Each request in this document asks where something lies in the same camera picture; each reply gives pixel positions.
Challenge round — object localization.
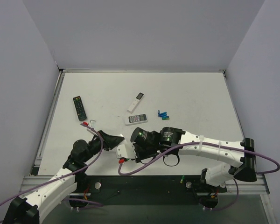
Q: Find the white grey AC remote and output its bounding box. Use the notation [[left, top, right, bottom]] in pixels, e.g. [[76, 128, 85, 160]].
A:
[[125, 114, 148, 126]]

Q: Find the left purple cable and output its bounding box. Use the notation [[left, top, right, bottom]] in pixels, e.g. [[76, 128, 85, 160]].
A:
[[0, 122, 105, 222]]

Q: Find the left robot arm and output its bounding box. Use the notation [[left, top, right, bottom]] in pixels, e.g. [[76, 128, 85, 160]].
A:
[[3, 130, 125, 224]]

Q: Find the black TV remote control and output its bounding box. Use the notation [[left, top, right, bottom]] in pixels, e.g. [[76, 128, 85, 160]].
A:
[[73, 96, 87, 121]]

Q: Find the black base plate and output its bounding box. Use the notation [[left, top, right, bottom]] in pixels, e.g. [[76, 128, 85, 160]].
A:
[[69, 175, 226, 209]]

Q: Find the aluminium frame rail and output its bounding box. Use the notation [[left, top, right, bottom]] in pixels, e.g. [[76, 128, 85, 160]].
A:
[[219, 175, 270, 195]]

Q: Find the slim white remote control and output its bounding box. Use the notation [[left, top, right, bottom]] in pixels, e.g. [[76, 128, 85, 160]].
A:
[[127, 92, 144, 113]]

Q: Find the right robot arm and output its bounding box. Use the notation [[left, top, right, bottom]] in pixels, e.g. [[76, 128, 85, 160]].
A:
[[130, 127, 257, 187]]

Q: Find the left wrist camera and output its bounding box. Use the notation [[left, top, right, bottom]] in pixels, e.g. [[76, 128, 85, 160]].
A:
[[87, 119, 96, 133]]

